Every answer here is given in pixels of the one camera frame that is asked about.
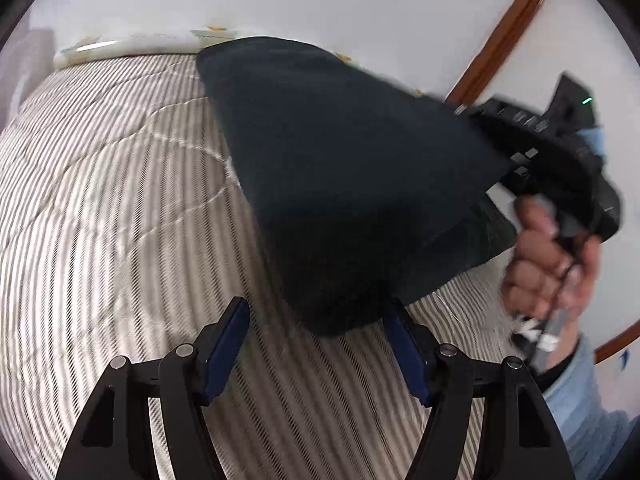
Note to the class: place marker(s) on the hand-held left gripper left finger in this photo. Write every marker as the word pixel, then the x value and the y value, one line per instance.
pixel 222 345

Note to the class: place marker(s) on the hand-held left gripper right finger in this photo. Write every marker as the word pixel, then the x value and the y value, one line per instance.
pixel 405 350

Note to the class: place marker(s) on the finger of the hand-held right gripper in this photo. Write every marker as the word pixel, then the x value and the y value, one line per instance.
pixel 505 112
pixel 520 172

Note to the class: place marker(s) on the black sweatshirt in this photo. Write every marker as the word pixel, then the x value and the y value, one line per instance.
pixel 330 170

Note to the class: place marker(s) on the person's right forearm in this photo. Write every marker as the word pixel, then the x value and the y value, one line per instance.
pixel 590 410

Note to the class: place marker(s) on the person's right hand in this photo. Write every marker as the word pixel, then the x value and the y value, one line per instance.
pixel 535 275

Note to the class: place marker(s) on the striped quilted bed cover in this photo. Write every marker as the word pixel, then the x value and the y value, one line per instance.
pixel 125 200

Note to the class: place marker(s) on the wooden wall trim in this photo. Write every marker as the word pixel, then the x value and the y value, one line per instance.
pixel 510 20
pixel 617 342

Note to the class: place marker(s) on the blue wall sticker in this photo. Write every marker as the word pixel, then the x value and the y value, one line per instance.
pixel 623 360

